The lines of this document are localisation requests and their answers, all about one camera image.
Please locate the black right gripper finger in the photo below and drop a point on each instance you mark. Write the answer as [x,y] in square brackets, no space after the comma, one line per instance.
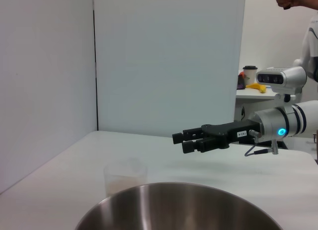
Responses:
[179,137]
[191,146]

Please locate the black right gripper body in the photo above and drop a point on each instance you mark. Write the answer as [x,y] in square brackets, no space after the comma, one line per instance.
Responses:
[223,130]

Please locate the clear plastic measuring cup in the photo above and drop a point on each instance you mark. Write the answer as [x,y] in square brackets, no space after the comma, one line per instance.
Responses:
[124,173]

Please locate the stainless steel mixing bowl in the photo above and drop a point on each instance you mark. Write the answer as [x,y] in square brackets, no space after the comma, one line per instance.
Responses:
[174,210]

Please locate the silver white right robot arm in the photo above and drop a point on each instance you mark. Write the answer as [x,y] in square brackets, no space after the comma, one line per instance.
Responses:
[293,120]

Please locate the person forearm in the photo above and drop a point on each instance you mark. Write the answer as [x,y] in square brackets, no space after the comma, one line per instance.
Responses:
[310,0]

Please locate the white cup with black lid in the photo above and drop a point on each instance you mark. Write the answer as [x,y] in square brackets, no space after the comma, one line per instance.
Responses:
[249,77]

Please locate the white background table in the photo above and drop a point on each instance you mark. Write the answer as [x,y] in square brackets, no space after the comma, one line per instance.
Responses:
[258,97]

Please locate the dark red purple object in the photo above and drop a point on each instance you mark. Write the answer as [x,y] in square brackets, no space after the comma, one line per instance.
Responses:
[241,82]

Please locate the yellow banana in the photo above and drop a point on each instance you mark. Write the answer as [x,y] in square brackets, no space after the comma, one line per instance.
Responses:
[256,86]

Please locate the dark vertical bar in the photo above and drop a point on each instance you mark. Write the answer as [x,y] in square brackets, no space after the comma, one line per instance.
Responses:
[316,145]

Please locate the person white shirt torso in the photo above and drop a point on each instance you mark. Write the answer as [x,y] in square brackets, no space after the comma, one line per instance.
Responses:
[309,48]

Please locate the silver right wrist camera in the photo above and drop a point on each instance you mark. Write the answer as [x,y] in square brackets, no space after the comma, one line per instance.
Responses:
[280,77]

